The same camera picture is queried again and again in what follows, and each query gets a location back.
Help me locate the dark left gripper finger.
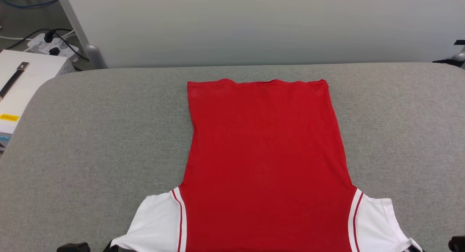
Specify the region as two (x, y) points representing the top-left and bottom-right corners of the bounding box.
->
(103, 239), (122, 252)

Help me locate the red and white jersey garment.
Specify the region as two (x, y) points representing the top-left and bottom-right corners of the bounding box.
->
(111, 78), (424, 252)

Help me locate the white power supply box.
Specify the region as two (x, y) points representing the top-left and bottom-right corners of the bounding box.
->
(0, 49), (76, 151)

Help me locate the black and grey stand base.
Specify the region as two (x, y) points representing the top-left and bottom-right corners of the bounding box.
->
(432, 40), (465, 69)

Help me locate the white power strip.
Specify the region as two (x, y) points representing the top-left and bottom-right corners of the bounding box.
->
(27, 32), (80, 59)

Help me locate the grey metal frame leg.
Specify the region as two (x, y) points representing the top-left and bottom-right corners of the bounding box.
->
(56, 0), (108, 69)

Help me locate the black power cable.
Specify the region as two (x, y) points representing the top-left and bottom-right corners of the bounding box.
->
(4, 28), (90, 62)

